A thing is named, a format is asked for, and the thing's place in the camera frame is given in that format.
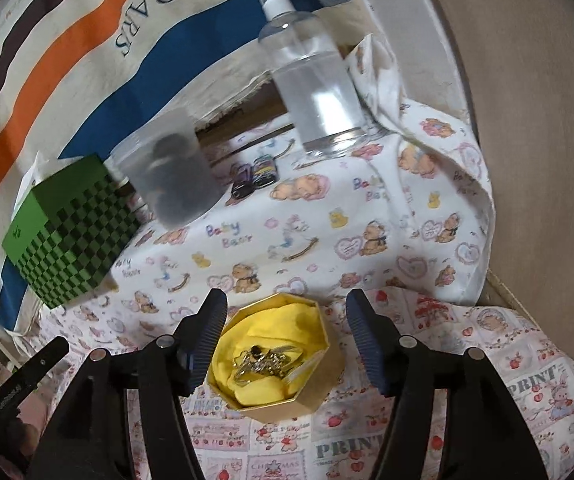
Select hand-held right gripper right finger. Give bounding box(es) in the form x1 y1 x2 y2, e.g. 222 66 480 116
345 288 550 480

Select striped printed blanket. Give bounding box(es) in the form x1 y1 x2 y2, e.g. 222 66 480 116
0 0 358 321

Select translucent plastic jar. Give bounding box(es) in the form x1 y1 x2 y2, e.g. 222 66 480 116
109 108 219 228

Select purple pen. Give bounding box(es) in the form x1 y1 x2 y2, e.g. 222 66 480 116
229 162 255 201

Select yellow cloth lining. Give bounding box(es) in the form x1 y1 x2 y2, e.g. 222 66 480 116
214 297 329 406

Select bear print cloth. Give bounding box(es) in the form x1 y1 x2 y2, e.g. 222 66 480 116
17 35 493 361

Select clear spray bottle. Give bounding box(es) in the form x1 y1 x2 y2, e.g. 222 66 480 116
252 0 368 158

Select gold hexagonal box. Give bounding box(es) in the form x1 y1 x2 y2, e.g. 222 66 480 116
206 294 344 423

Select strawberry print cloth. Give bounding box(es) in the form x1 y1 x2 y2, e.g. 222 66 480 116
32 287 574 480

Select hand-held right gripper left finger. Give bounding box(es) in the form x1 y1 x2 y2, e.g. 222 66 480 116
27 288 229 480

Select small colorful striped item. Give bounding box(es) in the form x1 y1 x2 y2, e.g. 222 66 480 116
253 156 279 187

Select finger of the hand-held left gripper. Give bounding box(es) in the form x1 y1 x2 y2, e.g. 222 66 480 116
17 337 70 387

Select green checkered box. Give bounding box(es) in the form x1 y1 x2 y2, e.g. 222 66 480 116
2 154 142 309

